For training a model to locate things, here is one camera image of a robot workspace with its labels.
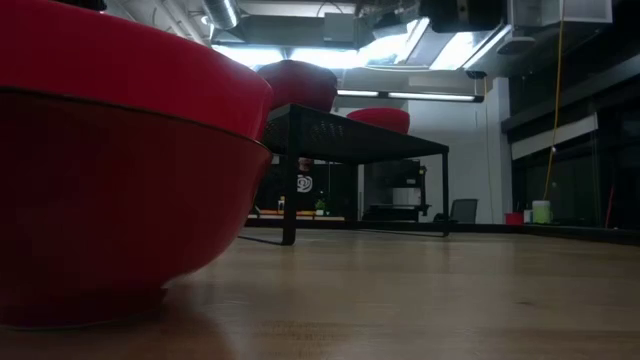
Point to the plain red bowl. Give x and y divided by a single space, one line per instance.
125 65
378 115

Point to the red bowl floral interior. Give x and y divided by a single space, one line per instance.
297 75
100 210
300 102

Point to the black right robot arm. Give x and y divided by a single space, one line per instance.
462 15

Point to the person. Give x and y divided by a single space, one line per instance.
304 184

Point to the black perforated metal shelf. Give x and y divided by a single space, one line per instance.
360 142

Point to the black machine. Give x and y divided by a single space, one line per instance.
395 175

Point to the long ceiling light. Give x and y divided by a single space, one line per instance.
430 96

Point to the grey office chair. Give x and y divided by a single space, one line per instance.
464 210

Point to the red container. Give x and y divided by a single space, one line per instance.
514 219

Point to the green white container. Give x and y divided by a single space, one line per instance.
541 212

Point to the silver round air duct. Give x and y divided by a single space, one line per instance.
222 12

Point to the black ceiling camera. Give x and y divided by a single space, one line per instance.
476 74

